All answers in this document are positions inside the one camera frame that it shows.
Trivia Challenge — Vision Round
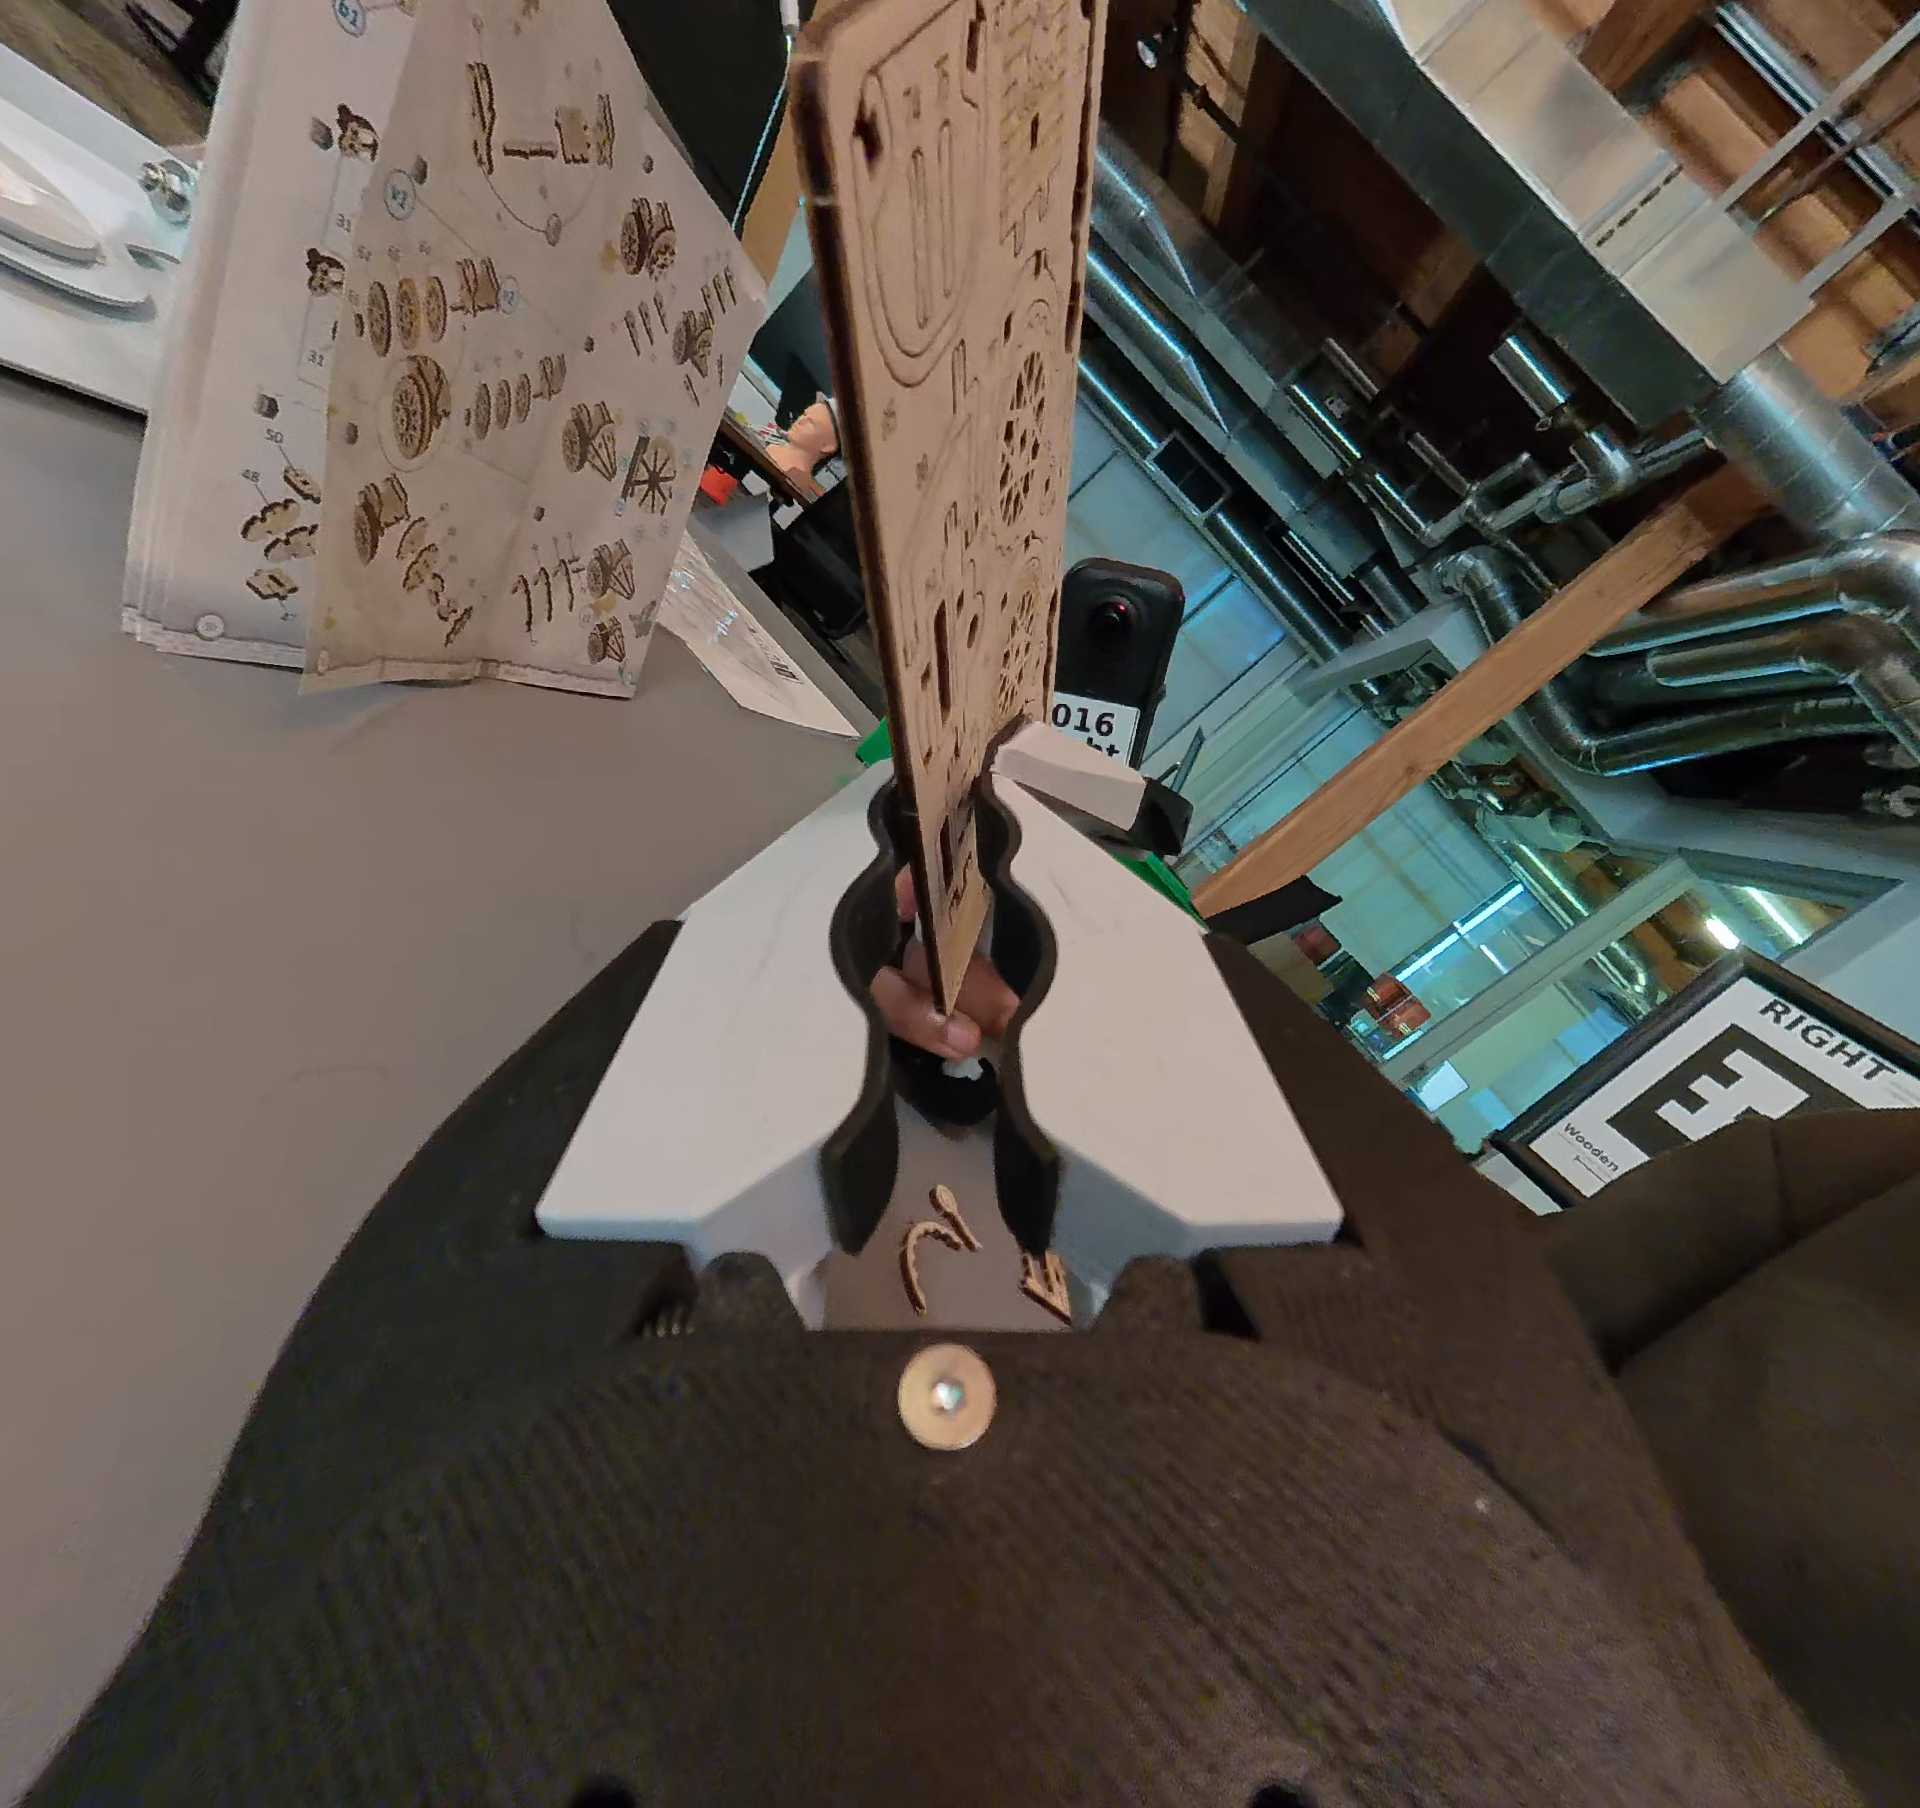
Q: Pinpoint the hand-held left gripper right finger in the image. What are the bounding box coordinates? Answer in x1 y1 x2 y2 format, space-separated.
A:
976 774 1345 1300

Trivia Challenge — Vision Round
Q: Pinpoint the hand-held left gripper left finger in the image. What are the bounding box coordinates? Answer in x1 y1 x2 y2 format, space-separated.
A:
535 790 906 1269

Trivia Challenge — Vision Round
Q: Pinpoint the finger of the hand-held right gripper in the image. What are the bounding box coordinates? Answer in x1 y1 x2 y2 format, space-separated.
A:
994 720 1152 829

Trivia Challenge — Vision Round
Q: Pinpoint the laser-cut wooden model sheet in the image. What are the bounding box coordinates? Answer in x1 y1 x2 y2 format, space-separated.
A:
791 0 1119 1014

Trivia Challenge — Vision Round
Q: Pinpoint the grey desk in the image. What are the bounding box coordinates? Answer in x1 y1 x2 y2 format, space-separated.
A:
0 366 904 1801

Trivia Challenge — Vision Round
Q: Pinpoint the person's right hand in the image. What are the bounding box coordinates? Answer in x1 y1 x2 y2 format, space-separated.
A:
873 871 1026 1057

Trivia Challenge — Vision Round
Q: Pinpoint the green storage bin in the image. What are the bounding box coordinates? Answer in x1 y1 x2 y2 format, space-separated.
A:
857 727 1201 926

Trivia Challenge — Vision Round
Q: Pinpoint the small curved wooden piece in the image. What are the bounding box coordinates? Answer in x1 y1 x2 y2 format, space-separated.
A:
897 1181 982 1317

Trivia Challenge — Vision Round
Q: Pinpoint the black office chair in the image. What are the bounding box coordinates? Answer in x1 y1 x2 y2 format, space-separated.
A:
772 481 873 642

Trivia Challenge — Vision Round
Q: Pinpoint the wooden beam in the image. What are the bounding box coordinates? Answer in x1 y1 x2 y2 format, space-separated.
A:
1193 465 1779 926

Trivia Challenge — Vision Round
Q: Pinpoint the black framed marker sign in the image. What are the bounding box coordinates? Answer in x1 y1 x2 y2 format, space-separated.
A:
1484 962 1920 1211

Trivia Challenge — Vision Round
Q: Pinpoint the bundle of silver pipes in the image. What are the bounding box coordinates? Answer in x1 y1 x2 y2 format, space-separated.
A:
1080 129 1920 821

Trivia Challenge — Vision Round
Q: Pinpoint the model instruction booklet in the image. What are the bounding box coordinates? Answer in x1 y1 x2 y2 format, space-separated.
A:
120 0 770 701

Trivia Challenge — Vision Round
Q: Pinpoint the black panel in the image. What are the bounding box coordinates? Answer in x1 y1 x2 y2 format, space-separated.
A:
563 0 904 226

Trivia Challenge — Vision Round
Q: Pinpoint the white flat board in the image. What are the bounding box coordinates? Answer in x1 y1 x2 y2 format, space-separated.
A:
0 40 204 416

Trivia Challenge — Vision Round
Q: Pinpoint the metal air duct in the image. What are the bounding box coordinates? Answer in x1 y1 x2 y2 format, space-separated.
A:
1123 0 1920 386

